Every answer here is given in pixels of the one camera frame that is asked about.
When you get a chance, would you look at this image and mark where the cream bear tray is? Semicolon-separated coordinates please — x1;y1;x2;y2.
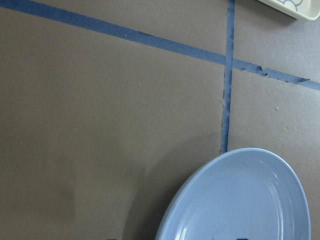
259;0;320;21

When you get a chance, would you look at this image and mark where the blue plate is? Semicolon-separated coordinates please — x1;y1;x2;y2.
156;148;311;240

